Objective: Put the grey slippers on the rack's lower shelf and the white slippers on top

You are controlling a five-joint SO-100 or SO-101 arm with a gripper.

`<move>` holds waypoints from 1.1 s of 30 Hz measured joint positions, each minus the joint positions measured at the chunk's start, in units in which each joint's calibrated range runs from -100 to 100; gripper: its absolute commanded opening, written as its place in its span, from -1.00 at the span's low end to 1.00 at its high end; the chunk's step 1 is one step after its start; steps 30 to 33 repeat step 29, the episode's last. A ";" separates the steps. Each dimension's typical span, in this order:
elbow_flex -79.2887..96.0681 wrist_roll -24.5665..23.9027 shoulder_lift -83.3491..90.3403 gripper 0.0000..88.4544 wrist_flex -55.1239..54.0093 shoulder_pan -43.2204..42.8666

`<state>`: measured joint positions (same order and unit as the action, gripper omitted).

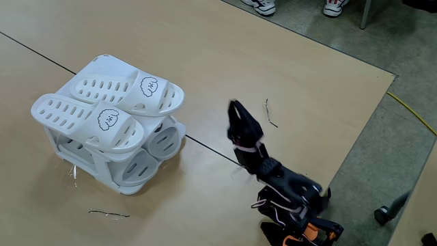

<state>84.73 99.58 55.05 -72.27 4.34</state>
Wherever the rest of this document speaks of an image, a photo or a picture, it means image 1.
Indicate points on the person's white sneaker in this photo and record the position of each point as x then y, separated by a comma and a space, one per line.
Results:
334, 7
263, 6

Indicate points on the white poodle slipper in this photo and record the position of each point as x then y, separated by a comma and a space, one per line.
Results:
117, 135
136, 97

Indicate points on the white two-shelf shoe rack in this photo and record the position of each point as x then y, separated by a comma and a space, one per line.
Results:
106, 64

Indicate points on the grey metal chair leg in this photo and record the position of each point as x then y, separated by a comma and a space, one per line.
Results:
365, 13

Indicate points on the black caster with leg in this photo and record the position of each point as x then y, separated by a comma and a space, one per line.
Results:
382, 215

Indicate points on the clear tape strip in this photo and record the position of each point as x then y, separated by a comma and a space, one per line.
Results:
109, 214
268, 114

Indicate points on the black table caster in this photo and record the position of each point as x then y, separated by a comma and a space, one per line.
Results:
327, 196

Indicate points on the grey bear slipper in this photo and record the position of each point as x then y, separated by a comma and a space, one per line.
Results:
164, 143
136, 168

